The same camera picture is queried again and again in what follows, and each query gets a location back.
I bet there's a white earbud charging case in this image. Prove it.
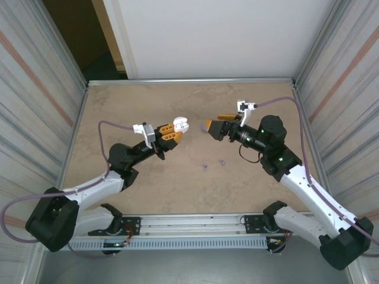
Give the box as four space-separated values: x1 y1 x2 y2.
172 116 191 133

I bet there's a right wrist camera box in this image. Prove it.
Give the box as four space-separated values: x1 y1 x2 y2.
236 100 256 127

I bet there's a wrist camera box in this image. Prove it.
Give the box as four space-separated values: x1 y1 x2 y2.
132 122 156 149
236 100 256 127

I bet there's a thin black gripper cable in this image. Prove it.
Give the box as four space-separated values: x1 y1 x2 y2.
239 145 261 163

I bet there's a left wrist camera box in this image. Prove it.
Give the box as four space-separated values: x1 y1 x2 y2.
132 122 156 149

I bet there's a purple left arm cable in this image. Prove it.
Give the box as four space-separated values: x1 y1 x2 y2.
1 120 134 259

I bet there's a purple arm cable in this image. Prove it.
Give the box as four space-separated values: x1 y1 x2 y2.
253 96 379 258
1 120 134 259

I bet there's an aluminium table edge rail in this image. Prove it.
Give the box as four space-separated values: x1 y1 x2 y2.
87 77 297 88

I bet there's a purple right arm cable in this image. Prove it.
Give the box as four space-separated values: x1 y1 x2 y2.
253 96 379 258

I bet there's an aluminium table side rail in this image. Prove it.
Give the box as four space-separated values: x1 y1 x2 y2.
53 84 90 215
291 82 340 211

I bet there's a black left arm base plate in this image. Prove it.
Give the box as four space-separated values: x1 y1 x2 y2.
120 216 142 237

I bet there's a white enclosure panel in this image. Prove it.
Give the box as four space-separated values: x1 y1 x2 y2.
102 0 338 80

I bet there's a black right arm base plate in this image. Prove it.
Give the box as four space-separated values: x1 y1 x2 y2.
243 213 267 236

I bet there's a grey slotted cable duct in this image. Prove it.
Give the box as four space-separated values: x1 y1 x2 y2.
66 236 269 251

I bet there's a striped enclosure side panel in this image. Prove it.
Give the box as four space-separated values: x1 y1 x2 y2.
291 0 379 284
0 0 89 284

